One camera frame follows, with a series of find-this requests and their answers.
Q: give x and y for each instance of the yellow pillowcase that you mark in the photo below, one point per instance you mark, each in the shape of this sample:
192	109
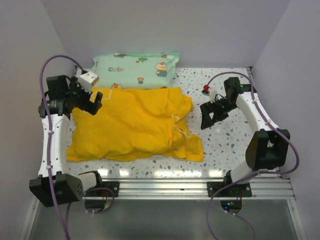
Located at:
135	124

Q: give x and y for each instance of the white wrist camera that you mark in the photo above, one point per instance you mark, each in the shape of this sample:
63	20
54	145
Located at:
88	80
212	93

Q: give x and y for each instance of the aluminium mounting rail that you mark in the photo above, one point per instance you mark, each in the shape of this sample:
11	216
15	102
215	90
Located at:
270	188

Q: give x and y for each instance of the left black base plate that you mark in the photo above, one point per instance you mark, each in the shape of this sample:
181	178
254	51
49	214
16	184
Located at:
105	189

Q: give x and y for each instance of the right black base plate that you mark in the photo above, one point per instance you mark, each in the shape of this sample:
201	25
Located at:
237	190

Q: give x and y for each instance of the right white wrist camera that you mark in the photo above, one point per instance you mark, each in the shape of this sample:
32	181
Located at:
212	93

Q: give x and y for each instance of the green cartoon bear pillow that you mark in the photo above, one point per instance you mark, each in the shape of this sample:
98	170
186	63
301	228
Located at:
136	70

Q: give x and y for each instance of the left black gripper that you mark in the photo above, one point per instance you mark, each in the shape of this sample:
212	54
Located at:
90	106

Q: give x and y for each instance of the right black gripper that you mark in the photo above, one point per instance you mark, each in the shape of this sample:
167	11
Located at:
208	108

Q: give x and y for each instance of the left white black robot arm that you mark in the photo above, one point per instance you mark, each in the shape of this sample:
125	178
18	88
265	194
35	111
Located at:
54	183

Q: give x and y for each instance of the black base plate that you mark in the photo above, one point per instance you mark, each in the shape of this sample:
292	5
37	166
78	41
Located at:
237	190
105	189

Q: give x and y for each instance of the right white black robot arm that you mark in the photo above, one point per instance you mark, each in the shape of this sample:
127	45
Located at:
268	147

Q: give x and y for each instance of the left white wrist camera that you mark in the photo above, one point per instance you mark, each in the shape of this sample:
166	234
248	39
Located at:
88	80

